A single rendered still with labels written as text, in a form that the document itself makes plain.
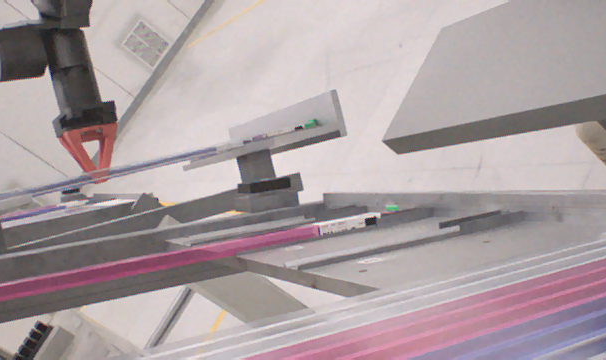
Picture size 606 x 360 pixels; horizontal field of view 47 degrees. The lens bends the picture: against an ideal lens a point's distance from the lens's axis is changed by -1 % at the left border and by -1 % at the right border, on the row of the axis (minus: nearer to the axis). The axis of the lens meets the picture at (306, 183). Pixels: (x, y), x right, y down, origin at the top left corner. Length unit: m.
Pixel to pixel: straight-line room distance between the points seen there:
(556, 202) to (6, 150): 7.77
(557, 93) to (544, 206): 0.34
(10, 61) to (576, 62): 0.68
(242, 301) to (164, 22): 7.75
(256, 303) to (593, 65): 0.55
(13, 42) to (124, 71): 7.49
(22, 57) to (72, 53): 0.06
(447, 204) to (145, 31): 8.04
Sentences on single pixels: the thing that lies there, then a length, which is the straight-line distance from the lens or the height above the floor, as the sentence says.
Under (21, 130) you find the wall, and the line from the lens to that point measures 8.17.
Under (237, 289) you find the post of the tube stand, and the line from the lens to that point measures 1.01.
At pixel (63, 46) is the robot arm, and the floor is 1.05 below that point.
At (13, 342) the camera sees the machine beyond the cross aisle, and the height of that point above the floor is 0.18.
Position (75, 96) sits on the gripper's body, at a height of 1.00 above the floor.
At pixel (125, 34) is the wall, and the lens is 8.51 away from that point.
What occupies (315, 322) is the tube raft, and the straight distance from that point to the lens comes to 0.26.
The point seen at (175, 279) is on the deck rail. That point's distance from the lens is 0.74.
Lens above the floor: 1.05
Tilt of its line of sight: 22 degrees down
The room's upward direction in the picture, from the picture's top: 52 degrees counter-clockwise
